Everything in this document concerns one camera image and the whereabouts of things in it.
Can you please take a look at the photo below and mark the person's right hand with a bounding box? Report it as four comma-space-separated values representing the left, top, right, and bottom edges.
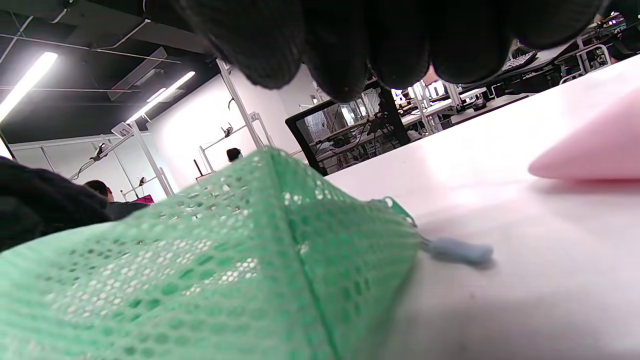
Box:
0, 0, 607, 253

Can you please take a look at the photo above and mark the pink cleansing milk bottle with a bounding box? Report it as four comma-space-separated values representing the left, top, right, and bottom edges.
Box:
528, 90, 640, 182

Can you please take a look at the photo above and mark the green mesh toiletry bag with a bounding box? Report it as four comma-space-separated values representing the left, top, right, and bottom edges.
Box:
0, 146, 495, 360

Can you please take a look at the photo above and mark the black keyboard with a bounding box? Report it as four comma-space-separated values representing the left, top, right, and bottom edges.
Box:
501, 50, 539, 72

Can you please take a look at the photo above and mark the dark side table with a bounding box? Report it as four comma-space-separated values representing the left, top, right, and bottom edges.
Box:
492, 62, 562, 96

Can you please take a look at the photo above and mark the ceiling light tube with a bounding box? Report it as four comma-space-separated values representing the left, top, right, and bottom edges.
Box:
0, 51, 59, 124
125, 70, 196, 124

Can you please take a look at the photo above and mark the aluminium post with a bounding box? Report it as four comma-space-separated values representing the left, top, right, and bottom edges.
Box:
216, 59, 265, 150

